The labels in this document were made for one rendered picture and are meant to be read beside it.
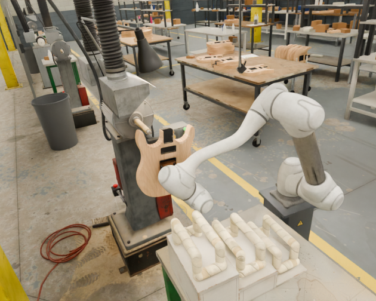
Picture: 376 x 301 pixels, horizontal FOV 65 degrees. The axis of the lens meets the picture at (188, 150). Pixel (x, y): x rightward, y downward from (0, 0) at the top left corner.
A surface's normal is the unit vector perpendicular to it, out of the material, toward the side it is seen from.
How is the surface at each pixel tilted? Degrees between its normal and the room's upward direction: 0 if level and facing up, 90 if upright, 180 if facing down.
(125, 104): 90
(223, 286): 90
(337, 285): 0
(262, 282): 90
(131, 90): 90
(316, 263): 0
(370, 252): 0
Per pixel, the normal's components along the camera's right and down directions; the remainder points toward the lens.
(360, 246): -0.07, -0.87
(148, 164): 0.48, 0.37
